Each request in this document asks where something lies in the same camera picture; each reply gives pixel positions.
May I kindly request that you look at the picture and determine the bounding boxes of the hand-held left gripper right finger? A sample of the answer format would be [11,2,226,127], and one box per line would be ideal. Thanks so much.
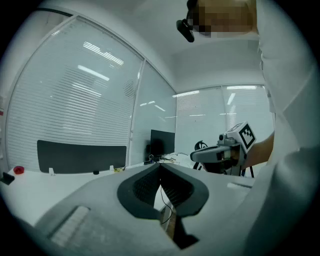
[159,162,256,256]

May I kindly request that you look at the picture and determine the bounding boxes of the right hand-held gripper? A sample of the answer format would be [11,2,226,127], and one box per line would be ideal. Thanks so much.
[190,121,258,176]

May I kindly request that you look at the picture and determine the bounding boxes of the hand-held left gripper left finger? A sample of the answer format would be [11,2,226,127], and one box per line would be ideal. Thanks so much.
[33,162,182,256]

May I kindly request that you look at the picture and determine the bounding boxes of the person's right forearm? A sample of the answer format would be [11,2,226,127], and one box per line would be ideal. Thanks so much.
[244,129,276,169]

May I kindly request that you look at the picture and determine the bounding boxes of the black computer monitor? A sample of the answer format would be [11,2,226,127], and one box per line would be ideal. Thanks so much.
[150,129,176,161]

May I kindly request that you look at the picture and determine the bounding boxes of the black desk divider panel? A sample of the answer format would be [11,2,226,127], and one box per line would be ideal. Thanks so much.
[36,139,128,175]

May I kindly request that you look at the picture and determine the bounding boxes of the person's white shirt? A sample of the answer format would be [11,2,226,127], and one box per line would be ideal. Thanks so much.
[243,0,319,256]

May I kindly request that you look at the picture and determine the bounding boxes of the black phone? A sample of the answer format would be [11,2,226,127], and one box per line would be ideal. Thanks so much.
[0,171,16,186]

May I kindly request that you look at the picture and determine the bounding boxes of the thin black cable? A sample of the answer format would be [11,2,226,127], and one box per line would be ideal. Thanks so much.
[159,184,174,225]

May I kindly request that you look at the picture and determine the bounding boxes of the black head-mounted camera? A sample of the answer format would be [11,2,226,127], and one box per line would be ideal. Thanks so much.
[175,0,199,43]

